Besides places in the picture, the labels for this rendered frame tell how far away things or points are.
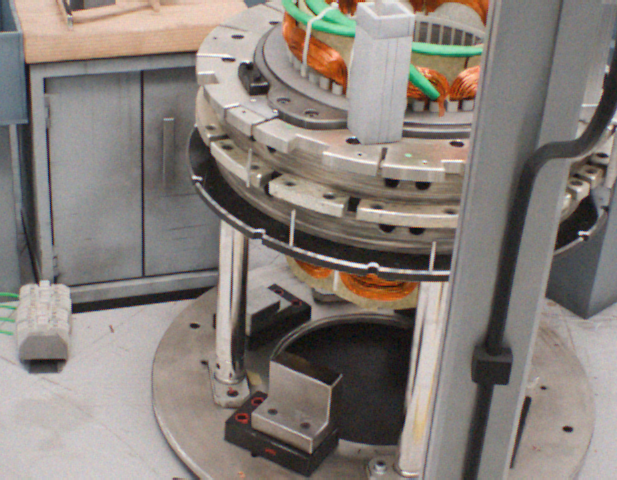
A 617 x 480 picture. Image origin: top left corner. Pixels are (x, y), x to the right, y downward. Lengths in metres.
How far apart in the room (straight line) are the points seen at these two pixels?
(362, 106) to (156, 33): 0.30
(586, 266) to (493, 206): 0.81
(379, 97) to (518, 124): 0.42
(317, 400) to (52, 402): 0.25
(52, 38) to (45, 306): 0.24
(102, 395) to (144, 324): 0.11
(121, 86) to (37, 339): 0.23
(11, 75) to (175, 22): 0.15
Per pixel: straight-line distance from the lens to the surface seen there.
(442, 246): 0.84
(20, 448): 1.04
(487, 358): 0.42
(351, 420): 1.06
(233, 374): 1.04
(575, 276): 1.22
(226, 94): 0.87
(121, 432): 1.05
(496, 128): 0.38
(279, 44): 0.93
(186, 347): 1.10
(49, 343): 1.10
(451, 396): 0.44
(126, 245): 1.16
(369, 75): 0.79
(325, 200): 0.81
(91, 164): 1.11
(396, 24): 0.78
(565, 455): 1.04
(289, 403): 0.98
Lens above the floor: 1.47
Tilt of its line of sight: 32 degrees down
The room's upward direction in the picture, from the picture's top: 4 degrees clockwise
